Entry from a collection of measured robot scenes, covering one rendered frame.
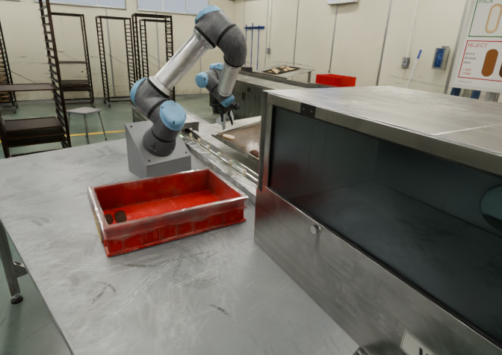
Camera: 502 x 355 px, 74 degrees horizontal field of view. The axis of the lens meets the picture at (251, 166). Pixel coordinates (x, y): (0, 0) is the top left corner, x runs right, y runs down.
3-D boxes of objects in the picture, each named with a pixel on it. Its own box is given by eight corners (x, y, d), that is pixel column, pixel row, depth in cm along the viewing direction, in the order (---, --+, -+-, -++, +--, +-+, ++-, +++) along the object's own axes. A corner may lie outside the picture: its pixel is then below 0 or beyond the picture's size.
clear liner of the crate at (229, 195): (88, 210, 122) (84, 185, 118) (211, 187, 146) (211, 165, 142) (104, 260, 95) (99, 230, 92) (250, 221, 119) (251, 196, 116)
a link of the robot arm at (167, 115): (164, 145, 144) (175, 125, 134) (143, 122, 145) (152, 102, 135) (183, 134, 152) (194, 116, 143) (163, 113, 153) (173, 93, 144)
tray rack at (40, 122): (10, 184, 332) (-37, -18, 270) (7, 166, 376) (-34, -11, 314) (76, 173, 366) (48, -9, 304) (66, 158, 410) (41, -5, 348)
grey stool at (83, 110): (107, 140, 487) (104, 108, 471) (89, 146, 454) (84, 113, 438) (87, 137, 496) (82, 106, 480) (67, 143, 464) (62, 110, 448)
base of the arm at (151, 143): (147, 158, 148) (154, 145, 141) (137, 131, 153) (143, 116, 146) (178, 155, 157) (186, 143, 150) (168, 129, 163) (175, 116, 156)
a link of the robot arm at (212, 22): (144, 119, 139) (236, 21, 132) (120, 94, 140) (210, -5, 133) (157, 122, 151) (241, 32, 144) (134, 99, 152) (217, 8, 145)
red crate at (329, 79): (314, 82, 523) (315, 74, 519) (330, 81, 543) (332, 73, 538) (339, 87, 484) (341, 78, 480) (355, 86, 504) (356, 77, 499)
